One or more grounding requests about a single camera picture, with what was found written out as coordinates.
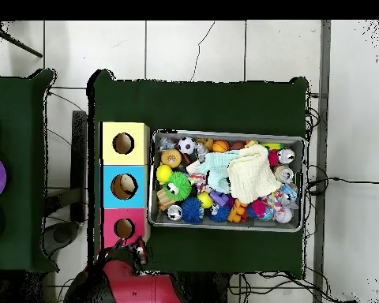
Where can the white baseball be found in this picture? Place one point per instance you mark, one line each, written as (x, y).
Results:
(283, 215)

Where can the small orange basketball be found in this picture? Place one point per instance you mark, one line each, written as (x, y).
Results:
(221, 146)

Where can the green spiky ball with eyes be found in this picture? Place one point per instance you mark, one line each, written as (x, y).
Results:
(180, 186)

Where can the black upright stand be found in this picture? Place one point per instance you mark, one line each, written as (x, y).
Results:
(79, 142)

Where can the black tripod leg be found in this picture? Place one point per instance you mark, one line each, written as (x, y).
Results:
(19, 45)

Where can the blue spiky ball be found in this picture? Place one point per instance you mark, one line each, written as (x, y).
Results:
(192, 210)

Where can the orange ball with holes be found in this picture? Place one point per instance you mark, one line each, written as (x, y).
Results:
(171, 157)

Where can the shallow clear plastic bin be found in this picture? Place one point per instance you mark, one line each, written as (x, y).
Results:
(255, 136)

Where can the small soccer ball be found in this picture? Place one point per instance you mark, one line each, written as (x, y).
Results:
(187, 145)

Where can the grey stand foot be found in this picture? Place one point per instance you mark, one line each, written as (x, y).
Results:
(61, 235)

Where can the cream waffle cloth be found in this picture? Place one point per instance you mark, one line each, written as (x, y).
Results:
(252, 176)

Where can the light blue cloth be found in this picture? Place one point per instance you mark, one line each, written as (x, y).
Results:
(216, 167)

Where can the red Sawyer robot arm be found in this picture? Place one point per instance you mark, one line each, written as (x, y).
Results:
(129, 284)

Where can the yellow ball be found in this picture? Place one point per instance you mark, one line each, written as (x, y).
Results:
(163, 173)

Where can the dark green side table cloth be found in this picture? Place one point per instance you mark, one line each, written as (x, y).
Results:
(15, 104)

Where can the wooden box with three holes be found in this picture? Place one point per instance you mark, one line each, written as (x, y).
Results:
(135, 195)

